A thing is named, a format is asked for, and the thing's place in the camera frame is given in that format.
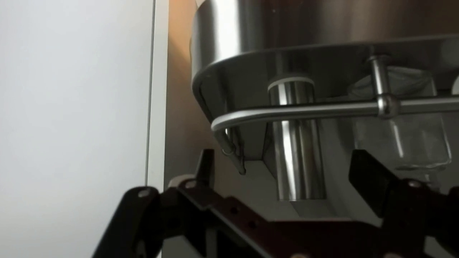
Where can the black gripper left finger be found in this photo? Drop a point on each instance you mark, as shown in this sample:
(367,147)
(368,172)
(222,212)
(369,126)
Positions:
(146,218)

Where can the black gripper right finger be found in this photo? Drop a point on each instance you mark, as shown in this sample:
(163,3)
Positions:
(410,209)

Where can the silver metal cylinder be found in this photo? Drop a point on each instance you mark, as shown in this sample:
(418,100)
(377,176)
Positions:
(299,163)

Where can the clear glass jar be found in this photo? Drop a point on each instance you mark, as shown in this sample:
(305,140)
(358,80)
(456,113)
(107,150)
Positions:
(411,145)

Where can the steel wall spice rack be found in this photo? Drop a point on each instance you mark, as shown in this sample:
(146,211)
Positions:
(240,46)

